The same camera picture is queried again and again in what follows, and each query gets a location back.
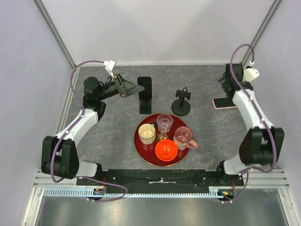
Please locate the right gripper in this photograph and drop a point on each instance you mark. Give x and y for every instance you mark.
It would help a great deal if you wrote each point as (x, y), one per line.
(222, 77)

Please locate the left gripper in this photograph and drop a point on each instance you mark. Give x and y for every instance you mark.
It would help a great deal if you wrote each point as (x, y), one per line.
(127, 88)

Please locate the black cased phone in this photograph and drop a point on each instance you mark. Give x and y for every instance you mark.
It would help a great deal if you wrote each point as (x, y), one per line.
(146, 82)

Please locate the pink cased phone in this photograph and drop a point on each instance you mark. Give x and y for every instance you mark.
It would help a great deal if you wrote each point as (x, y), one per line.
(223, 103)

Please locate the black round-base clamp stand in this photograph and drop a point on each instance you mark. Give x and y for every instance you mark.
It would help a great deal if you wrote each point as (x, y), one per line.
(181, 106)

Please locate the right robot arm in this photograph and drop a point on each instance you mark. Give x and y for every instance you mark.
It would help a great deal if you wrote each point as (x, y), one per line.
(262, 144)

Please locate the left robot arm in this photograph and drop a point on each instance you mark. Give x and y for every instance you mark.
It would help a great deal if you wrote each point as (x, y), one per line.
(59, 153)

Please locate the black folding phone stand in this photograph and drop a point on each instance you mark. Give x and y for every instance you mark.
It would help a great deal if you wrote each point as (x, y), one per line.
(145, 106)

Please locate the cream ceramic cup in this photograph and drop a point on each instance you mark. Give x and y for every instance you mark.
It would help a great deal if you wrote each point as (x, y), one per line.
(147, 133)

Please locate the clear faceted glass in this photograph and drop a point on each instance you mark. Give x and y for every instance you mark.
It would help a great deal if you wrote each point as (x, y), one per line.
(164, 123)

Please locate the red round tray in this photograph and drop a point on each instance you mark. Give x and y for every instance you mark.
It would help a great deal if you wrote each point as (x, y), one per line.
(147, 152)

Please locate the pink ghost mug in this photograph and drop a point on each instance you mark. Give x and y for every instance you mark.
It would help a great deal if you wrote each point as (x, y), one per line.
(183, 138)

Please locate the orange bowl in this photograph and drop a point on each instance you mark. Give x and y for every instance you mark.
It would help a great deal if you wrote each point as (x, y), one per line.
(166, 150)

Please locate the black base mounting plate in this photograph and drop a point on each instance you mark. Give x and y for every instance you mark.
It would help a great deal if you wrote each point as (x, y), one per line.
(158, 179)

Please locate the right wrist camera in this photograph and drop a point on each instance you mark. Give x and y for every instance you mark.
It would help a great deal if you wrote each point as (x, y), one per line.
(250, 73)

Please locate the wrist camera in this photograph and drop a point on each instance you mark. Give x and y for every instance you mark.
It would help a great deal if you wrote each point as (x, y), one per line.
(250, 73)
(109, 66)

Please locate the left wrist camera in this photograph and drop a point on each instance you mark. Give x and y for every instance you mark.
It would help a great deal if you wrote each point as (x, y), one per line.
(109, 66)

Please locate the grey slotted cable duct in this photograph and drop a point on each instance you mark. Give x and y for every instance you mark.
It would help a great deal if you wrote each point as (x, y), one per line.
(112, 192)

